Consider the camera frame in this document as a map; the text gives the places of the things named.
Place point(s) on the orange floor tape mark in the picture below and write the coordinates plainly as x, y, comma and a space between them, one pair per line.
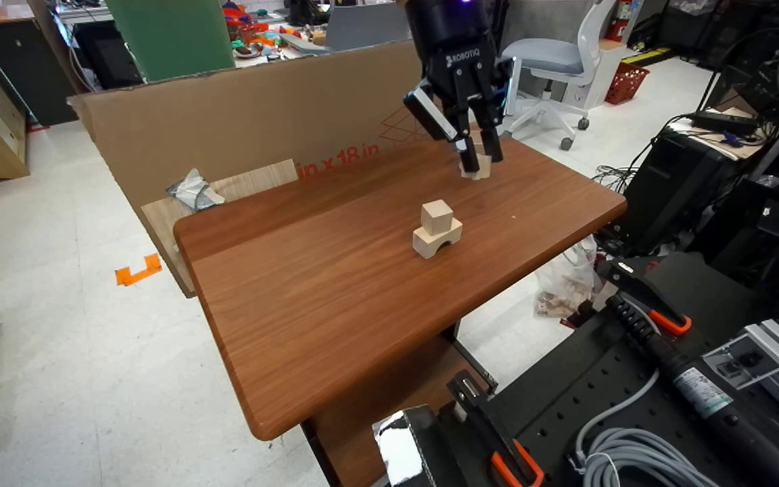
137, 272

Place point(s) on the black bar clamp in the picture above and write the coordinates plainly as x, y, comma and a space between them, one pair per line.
494, 433

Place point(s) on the shiny metal plate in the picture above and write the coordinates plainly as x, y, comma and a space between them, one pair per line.
398, 447

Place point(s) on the wooden table lower shelf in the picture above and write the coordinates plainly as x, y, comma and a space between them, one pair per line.
380, 387

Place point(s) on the green board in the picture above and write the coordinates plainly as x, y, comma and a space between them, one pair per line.
169, 37

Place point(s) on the black perforated mounting board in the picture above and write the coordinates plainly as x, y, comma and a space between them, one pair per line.
589, 396

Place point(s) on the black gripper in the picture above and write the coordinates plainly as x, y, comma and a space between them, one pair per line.
460, 70

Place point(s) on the cardboard box wall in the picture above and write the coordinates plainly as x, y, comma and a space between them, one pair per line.
229, 117

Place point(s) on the grey office chair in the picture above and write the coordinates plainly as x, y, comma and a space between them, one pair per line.
554, 55

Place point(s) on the grey panel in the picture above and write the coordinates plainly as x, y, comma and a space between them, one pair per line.
367, 25

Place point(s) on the crumpled white plastic wrap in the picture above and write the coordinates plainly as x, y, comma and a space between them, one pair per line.
195, 191

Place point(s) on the small wooden cube block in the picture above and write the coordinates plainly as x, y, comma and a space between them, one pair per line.
437, 214

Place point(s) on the white plastic bag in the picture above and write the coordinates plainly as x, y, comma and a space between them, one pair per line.
575, 285

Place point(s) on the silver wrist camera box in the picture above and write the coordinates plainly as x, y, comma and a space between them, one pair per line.
432, 113

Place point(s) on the black computer case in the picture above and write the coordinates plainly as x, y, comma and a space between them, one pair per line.
678, 179

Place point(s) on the red basket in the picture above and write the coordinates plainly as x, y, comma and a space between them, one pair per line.
625, 82

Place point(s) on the wooden arch block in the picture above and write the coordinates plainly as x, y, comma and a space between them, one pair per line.
425, 241

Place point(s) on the black tube with label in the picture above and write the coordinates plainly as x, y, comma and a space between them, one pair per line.
715, 406

